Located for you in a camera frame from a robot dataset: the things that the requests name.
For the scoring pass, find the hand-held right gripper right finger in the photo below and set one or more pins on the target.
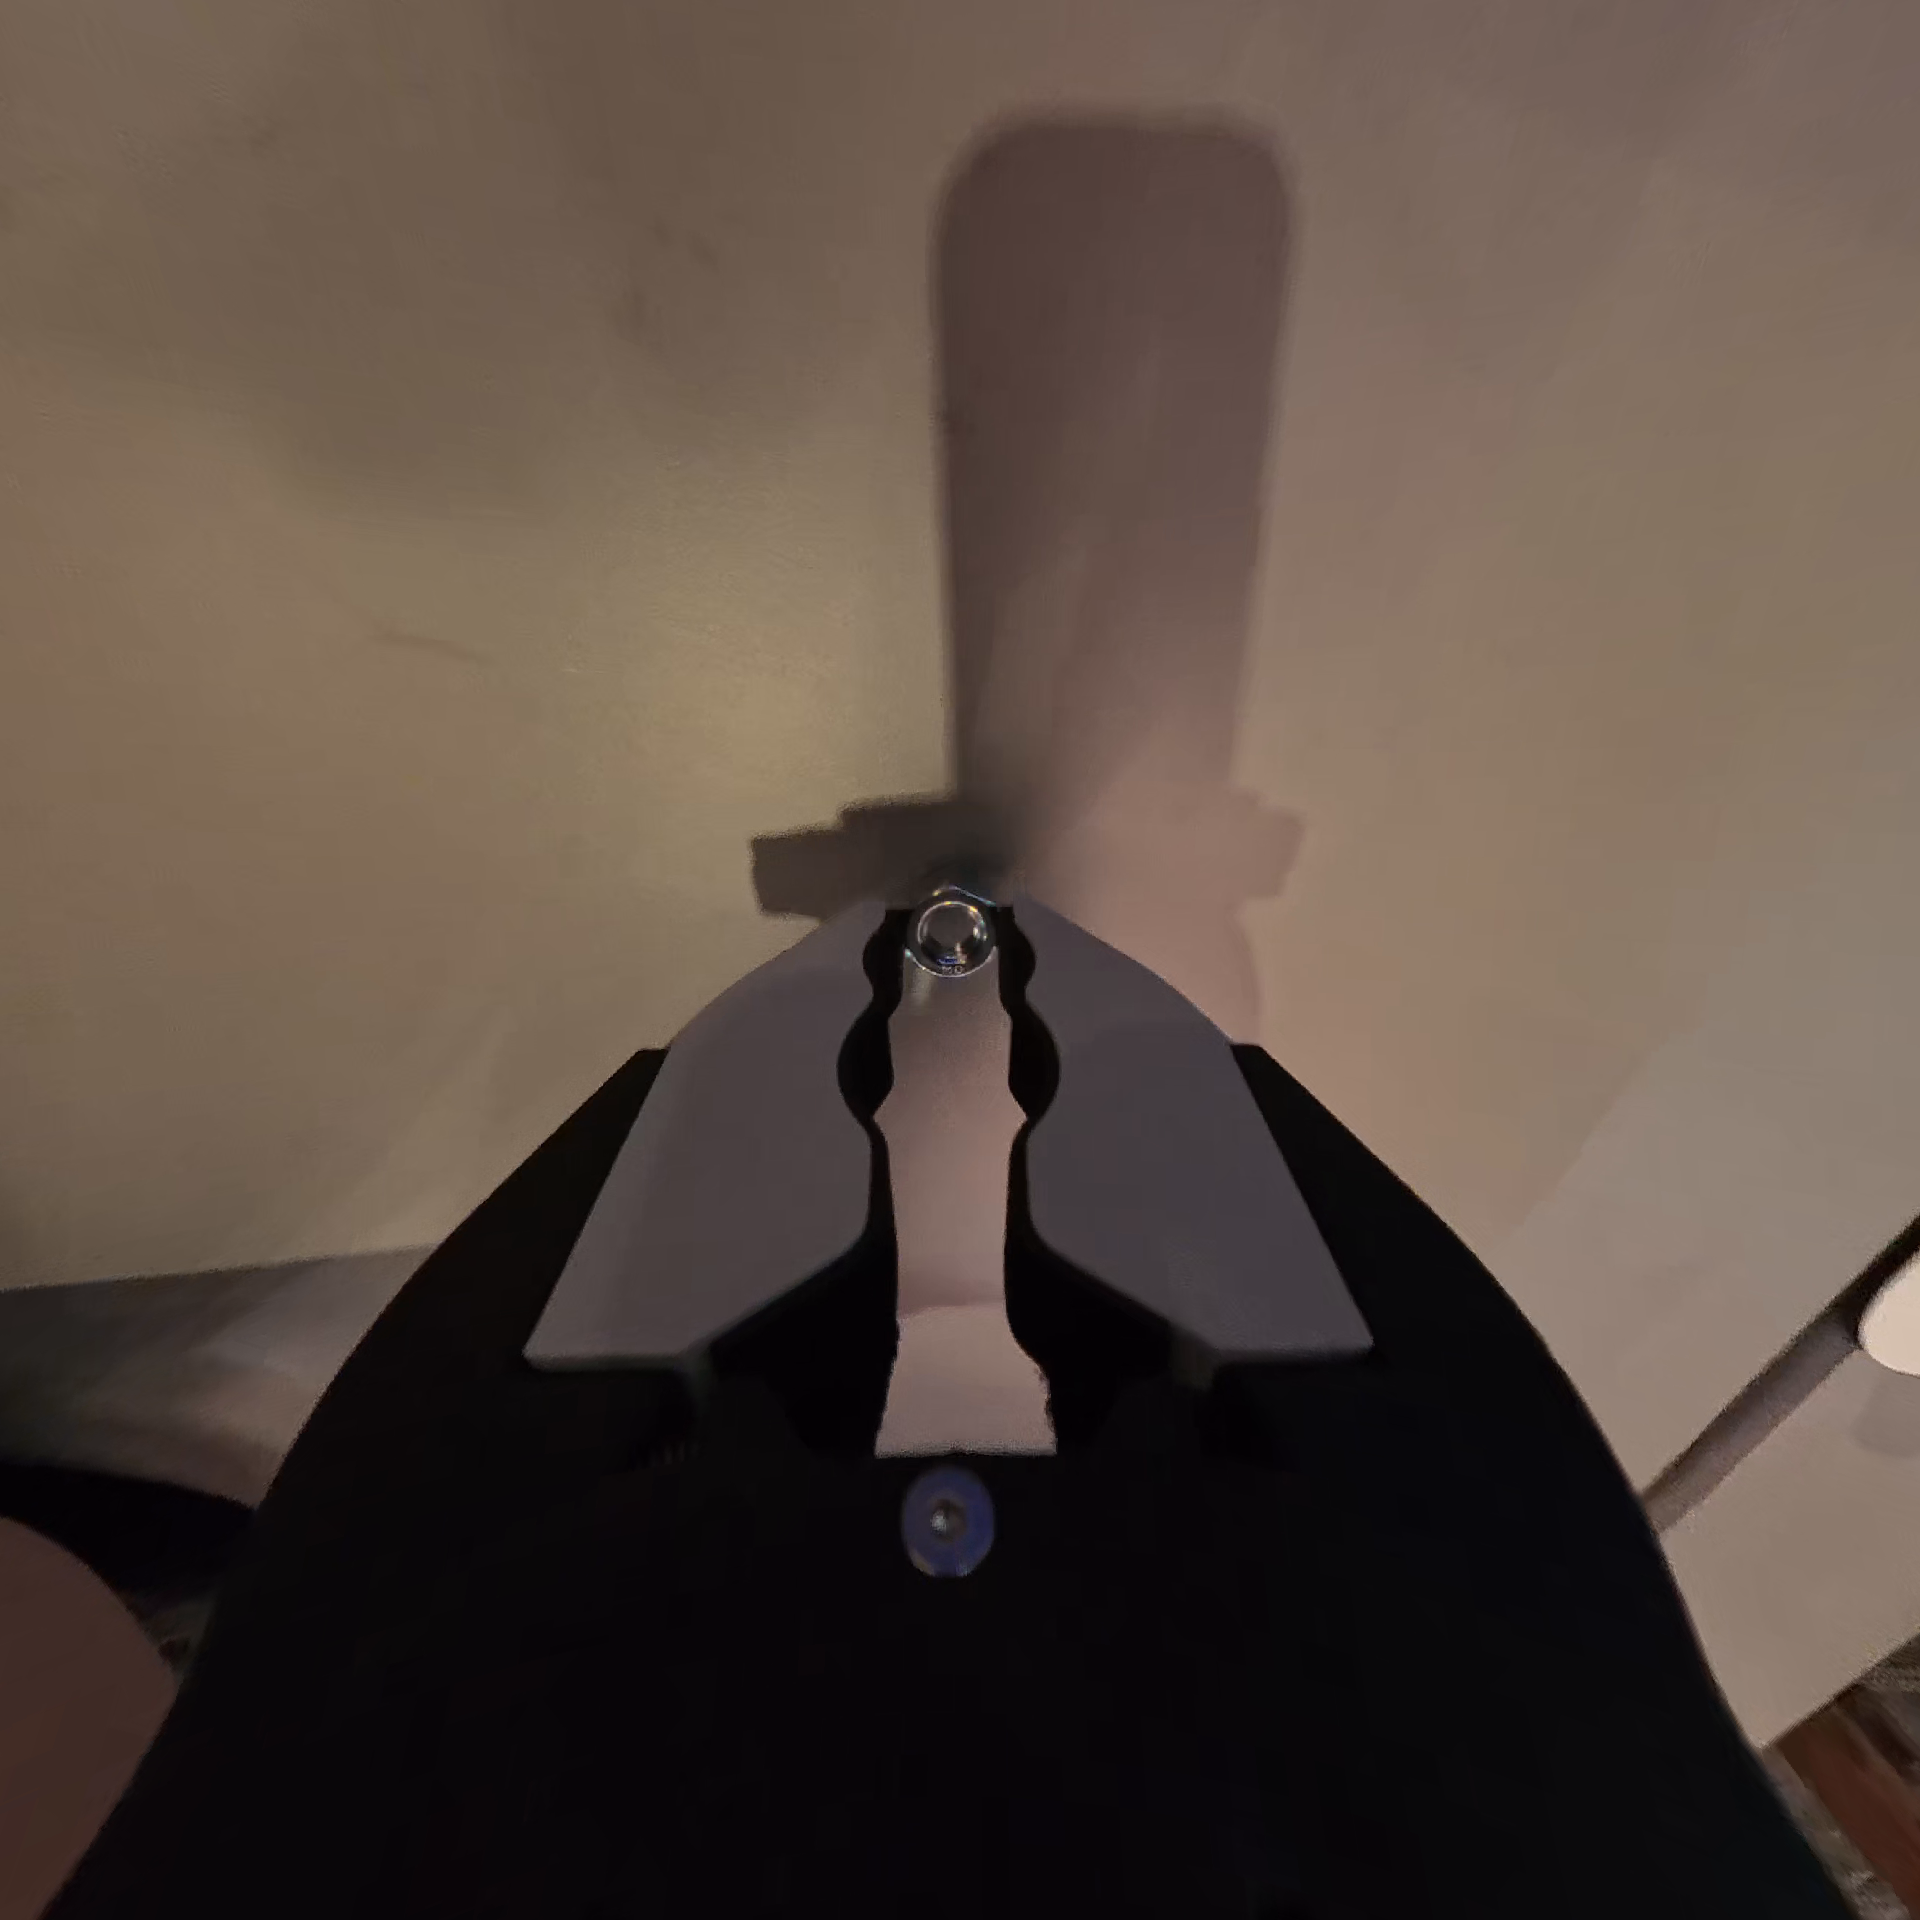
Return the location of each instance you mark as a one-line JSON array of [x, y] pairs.
[[1184, 1185]]

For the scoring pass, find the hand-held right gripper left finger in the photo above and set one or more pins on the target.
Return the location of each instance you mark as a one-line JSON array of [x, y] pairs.
[[721, 1185]]

